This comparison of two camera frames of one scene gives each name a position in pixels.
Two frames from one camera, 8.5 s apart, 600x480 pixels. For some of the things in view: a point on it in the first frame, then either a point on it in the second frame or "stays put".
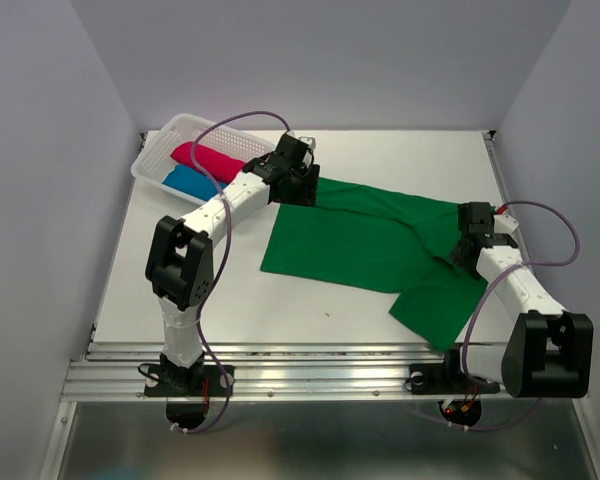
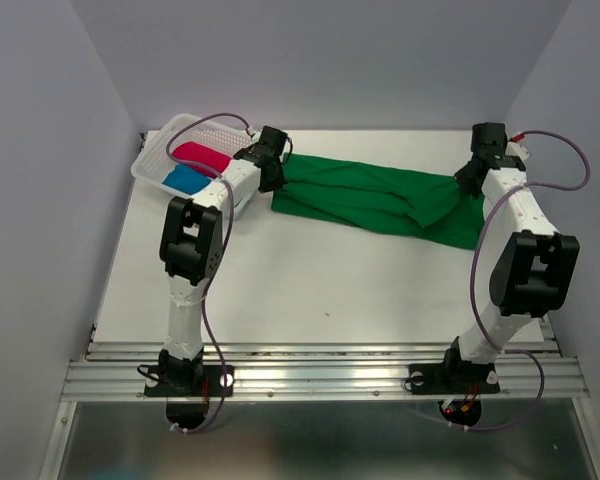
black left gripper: x=307 y=197 → x=277 y=182
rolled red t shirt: x=218 y=164 stays put
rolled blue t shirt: x=192 y=181 stays put
